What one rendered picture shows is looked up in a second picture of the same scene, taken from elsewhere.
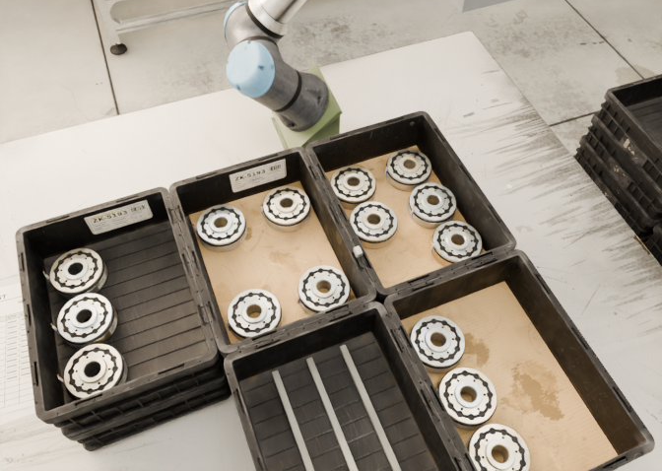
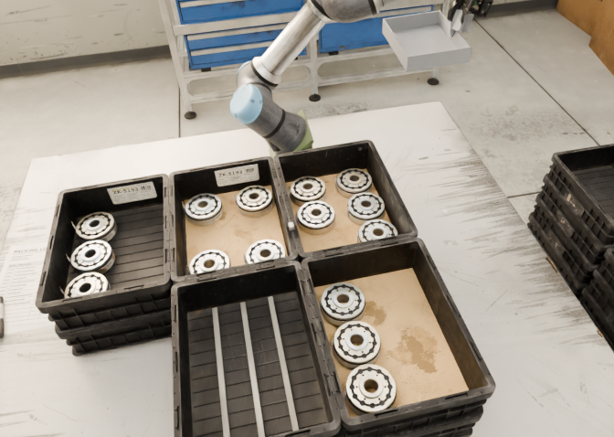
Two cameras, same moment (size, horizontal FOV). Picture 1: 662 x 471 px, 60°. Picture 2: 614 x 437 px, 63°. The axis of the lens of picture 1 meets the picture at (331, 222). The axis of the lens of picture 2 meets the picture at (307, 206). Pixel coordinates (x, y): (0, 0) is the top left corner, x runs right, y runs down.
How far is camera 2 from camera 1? 38 cm
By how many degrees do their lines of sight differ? 14
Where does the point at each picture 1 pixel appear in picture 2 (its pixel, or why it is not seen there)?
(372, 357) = (291, 308)
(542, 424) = (417, 374)
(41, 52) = (136, 114)
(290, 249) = (250, 229)
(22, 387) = not seen: hidden behind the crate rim
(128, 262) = (132, 226)
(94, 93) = not seen: hidden behind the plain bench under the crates
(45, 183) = (99, 179)
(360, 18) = (377, 104)
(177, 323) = (154, 269)
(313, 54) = not seen: hidden behind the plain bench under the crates
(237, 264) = (209, 235)
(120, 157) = (154, 166)
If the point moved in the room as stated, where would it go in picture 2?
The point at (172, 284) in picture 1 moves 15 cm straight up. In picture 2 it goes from (159, 243) to (144, 204)
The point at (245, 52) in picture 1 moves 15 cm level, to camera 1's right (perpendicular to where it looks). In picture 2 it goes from (244, 91) to (290, 94)
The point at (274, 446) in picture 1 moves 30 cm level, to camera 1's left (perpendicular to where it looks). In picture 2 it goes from (199, 360) to (78, 339)
